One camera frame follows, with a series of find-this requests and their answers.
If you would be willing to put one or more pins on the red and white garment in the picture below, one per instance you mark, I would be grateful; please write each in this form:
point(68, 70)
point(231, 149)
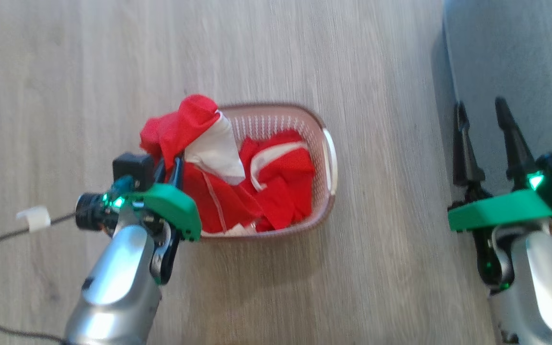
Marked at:
point(285, 182)

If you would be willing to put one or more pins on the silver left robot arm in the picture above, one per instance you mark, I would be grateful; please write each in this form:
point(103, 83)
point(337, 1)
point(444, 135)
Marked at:
point(118, 278)

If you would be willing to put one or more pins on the cream perforated laundry basket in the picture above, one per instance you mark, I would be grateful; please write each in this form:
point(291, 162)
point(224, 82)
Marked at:
point(276, 120)

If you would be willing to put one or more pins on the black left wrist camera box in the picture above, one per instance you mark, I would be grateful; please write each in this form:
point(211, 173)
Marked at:
point(133, 168)

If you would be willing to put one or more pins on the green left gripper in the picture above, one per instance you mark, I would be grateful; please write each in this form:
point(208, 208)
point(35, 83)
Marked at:
point(173, 208)

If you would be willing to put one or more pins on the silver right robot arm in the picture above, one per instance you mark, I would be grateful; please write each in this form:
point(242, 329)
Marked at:
point(539, 287)

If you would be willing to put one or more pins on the grey fabric sofa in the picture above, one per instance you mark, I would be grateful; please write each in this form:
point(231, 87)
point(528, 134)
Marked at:
point(520, 57)

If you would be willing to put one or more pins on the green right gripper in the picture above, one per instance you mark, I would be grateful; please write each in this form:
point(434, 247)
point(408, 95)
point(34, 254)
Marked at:
point(501, 211)

